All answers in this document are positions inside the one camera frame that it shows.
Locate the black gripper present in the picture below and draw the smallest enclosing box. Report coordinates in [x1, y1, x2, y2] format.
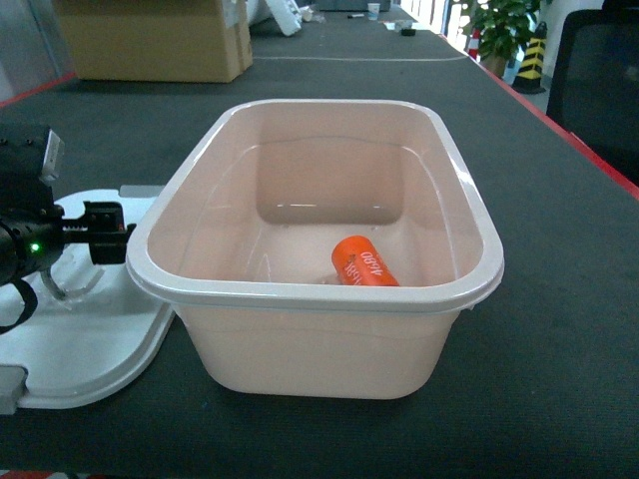
[1, 123, 136, 334]

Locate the cardboard box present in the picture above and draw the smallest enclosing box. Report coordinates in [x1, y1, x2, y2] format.
[53, 1, 253, 83]

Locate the white tub lid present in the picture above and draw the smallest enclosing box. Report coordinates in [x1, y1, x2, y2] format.
[0, 185, 177, 415]

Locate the pink plastic tub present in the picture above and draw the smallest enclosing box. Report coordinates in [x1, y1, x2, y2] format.
[127, 99, 504, 399]

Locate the white foam piece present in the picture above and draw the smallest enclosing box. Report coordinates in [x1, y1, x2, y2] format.
[266, 0, 313, 37]

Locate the paper cup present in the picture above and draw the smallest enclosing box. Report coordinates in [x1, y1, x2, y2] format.
[367, 2, 380, 21]

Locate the green potted plant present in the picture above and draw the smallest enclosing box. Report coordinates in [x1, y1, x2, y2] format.
[461, 0, 540, 78]

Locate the yellow black bollard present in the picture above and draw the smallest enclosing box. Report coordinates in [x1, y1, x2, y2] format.
[512, 21, 547, 95]

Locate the black office chair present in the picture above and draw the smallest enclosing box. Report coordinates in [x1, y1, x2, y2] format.
[546, 8, 638, 184]

